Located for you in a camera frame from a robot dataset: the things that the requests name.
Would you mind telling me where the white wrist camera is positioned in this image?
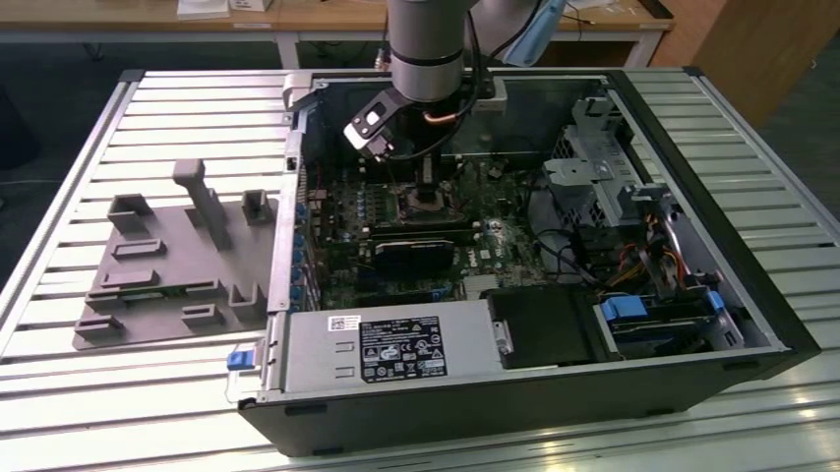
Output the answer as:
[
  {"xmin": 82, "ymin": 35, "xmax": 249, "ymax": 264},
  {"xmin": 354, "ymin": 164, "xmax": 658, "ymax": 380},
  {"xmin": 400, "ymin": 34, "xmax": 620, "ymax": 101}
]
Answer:
[{"xmin": 344, "ymin": 90, "xmax": 400, "ymax": 161}]

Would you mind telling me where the black disk drive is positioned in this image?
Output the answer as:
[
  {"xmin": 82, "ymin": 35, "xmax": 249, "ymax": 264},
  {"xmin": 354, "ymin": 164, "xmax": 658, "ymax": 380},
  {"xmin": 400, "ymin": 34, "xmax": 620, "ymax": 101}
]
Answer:
[{"xmin": 607, "ymin": 314, "xmax": 719, "ymax": 359}]

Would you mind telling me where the gray power supply unit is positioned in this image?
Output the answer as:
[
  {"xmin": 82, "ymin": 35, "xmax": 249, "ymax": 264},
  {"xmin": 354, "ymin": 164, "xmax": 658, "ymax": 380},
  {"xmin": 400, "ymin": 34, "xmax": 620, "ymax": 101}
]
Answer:
[{"xmin": 260, "ymin": 300, "xmax": 513, "ymax": 404}]

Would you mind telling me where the black open PC case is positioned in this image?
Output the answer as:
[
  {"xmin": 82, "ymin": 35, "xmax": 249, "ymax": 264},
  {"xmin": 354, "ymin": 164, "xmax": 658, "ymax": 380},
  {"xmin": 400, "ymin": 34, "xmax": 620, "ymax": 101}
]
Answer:
[{"xmin": 237, "ymin": 67, "xmax": 823, "ymax": 458}]

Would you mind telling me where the black plastic shroud box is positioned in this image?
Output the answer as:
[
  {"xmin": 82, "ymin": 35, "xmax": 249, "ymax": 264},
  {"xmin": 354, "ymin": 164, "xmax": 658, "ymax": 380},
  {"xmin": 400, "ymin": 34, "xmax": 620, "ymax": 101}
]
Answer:
[{"xmin": 483, "ymin": 287, "xmax": 620, "ymax": 371}]

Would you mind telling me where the black internal cable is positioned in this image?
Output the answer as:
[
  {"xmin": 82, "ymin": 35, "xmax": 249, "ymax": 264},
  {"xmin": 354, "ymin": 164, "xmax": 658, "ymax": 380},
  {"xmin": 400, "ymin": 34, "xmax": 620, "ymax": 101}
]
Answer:
[{"xmin": 532, "ymin": 229, "xmax": 600, "ymax": 287}]

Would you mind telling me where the blue disk carrier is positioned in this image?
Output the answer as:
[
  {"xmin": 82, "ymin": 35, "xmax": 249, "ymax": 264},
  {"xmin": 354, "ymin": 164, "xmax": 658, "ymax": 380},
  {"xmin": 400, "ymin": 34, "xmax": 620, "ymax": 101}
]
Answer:
[{"xmin": 600, "ymin": 293, "xmax": 650, "ymax": 325}]

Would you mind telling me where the black graphics card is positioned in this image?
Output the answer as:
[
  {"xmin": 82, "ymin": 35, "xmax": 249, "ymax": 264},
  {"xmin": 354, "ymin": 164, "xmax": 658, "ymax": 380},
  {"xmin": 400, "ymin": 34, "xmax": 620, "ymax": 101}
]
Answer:
[{"xmin": 370, "ymin": 238, "xmax": 459, "ymax": 276}]

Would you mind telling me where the gray plastic parts rack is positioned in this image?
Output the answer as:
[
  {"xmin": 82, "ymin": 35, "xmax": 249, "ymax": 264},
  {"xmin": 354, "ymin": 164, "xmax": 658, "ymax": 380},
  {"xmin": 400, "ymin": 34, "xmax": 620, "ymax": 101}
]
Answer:
[{"xmin": 71, "ymin": 159, "xmax": 281, "ymax": 351}]

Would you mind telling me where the wooden cabinet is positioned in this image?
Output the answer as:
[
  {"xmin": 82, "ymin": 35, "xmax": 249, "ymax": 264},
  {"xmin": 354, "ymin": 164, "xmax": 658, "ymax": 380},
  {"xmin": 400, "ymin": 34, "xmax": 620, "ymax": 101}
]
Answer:
[{"xmin": 655, "ymin": 0, "xmax": 840, "ymax": 127}]

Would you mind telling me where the CPU socket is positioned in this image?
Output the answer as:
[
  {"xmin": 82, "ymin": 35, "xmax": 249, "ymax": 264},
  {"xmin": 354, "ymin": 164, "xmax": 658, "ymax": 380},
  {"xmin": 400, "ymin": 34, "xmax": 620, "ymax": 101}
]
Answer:
[{"xmin": 395, "ymin": 182, "xmax": 465, "ymax": 222}]

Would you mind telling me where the black RAM stick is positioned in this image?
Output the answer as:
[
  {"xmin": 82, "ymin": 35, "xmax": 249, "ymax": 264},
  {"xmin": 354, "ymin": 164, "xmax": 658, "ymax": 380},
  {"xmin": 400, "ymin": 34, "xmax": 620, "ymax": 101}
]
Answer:
[
  {"xmin": 368, "ymin": 230, "xmax": 481, "ymax": 246},
  {"xmin": 372, "ymin": 221, "xmax": 476, "ymax": 235}
]

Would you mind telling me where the silver chipset heatsink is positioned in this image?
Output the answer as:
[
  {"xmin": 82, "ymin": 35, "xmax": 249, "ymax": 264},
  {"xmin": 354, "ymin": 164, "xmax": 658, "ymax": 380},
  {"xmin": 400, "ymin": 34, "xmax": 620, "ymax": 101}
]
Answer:
[{"xmin": 464, "ymin": 275, "xmax": 501, "ymax": 299}]

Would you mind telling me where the white box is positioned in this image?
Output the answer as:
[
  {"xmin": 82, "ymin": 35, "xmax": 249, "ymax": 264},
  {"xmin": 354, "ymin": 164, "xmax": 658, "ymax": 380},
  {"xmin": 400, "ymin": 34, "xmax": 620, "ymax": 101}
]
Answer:
[{"xmin": 177, "ymin": 0, "xmax": 234, "ymax": 22}]

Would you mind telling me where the wooden desk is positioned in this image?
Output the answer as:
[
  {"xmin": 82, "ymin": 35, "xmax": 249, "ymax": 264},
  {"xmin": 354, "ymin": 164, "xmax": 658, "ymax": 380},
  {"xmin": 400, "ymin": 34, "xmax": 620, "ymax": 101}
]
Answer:
[{"xmin": 0, "ymin": 0, "xmax": 676, "ymax": 69}]

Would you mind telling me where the orange yellow wire bundle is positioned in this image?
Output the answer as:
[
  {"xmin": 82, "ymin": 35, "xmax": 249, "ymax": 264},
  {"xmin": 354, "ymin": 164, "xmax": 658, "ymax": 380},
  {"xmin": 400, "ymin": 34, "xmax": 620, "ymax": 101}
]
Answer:
[{"xmin": 607, "ymin": 244, "xmax": 692, "ymax": 292}]

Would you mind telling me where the green motherboard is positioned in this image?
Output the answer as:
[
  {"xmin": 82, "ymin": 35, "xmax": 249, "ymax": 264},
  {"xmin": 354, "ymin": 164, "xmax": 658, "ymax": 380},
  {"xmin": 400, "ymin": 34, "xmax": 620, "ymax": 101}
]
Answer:
[{"xmin": 298, "ymin": 155, "xmax": 555, "ymax": 314}]

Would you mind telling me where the gray metal drive cage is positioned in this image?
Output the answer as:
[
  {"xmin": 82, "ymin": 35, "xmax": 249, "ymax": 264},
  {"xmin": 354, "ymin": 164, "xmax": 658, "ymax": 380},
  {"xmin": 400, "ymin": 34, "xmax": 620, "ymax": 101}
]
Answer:
[{"xmin": 541, "ymin": 95, "xmax": 672, "ymax": 228}]

